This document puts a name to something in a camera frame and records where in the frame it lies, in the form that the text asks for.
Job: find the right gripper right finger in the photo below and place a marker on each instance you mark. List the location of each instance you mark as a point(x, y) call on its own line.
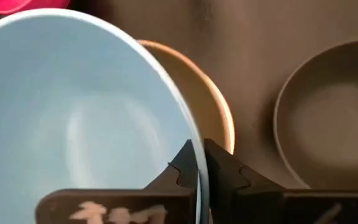
point(228, 186)

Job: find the magenta pink ribbed bowl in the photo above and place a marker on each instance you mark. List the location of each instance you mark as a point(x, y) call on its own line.
point(11, 4)

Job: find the beige ribbed bowl with label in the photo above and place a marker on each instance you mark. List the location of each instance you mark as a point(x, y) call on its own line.
point(204, 105)

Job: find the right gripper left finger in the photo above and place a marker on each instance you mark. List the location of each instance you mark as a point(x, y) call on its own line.
point(179, 174)

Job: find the turquoise ribbed bowl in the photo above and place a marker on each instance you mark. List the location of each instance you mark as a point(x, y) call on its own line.
point(73, 109)

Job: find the dark grey ribbed bowl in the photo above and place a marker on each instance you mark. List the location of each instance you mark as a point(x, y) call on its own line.
point(337, 124)

